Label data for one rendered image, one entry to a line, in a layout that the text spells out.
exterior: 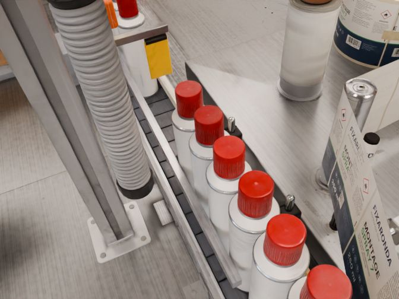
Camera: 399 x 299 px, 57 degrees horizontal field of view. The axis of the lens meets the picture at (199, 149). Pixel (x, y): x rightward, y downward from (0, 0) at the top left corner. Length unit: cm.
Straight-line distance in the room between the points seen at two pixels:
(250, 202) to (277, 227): 4
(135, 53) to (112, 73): 44
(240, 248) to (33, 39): 28
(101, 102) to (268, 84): 54
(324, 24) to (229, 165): 36
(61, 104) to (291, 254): 27
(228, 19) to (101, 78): 86
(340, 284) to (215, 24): 87
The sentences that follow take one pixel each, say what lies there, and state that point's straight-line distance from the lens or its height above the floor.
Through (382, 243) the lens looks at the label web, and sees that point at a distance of 38.
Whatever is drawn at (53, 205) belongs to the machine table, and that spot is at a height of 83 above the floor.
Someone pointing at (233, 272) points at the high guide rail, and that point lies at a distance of 43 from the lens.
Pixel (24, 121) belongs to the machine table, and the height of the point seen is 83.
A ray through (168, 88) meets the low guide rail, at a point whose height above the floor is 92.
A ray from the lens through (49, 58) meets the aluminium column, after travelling 37.
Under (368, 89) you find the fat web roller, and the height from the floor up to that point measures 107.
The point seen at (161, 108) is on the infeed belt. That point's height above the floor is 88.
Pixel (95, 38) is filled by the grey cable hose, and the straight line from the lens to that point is 24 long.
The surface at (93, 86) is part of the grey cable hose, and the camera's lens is 26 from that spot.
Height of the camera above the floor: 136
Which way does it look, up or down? 48 degrees down
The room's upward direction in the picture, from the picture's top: 6 degrees counter-clockwise
